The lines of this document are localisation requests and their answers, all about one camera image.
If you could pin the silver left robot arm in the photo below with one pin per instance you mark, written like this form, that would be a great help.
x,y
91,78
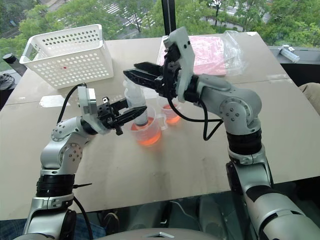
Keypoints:
x,y
62,150

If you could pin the blue denim trouser leg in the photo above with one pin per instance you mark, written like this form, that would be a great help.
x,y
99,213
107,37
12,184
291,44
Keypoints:
x,y
10,230

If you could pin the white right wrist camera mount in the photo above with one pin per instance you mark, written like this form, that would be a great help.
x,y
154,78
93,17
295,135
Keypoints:
x,y
186,57

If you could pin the clear spare syringe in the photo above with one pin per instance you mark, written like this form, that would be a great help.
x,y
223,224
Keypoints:
x,y
291,53

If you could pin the clear plastic bag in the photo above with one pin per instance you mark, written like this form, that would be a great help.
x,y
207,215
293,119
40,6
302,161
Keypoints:
x,y
232,50

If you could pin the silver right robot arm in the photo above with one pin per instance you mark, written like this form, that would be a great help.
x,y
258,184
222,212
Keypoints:
x,y
237,100

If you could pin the white perforated plastic basket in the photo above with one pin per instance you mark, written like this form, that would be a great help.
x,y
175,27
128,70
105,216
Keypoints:
x,y
75,62

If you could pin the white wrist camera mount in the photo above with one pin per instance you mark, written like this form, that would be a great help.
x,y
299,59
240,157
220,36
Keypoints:
x,y
186,57
87,105

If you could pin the pink sheet pack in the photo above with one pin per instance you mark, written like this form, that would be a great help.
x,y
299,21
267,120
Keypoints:
x,y
207,57

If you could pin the small clear measuring cup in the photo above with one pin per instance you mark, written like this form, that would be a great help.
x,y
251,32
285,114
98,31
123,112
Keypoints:
x,y
172,117

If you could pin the black capped bottle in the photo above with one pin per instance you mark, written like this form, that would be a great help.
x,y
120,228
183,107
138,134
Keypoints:
x,y
10,58

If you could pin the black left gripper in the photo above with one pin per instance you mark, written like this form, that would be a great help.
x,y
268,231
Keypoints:
x,y
106,113

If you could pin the grey robot torso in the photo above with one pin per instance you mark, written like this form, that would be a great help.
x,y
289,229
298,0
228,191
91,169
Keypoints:
x,y
160,235

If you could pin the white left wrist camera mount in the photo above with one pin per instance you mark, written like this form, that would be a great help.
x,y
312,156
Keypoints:
x,y
87,105

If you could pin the black window post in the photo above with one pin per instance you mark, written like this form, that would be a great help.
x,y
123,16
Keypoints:
x,y
168,15

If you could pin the large clear measuring cup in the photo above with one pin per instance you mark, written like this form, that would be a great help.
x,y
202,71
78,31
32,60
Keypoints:
x,y
150,137

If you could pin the person's beige trouser knee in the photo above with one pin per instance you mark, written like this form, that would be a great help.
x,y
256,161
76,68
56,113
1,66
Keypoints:
x,y
312,95

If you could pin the clear plastic syringe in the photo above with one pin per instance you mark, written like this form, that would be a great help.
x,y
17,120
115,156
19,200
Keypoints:
x,y
136,98

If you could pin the dark shoe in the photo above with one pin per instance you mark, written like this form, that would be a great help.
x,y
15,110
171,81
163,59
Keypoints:
x,y
111,221

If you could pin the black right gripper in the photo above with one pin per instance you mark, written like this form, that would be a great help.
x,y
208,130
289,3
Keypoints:
x,y
170,80

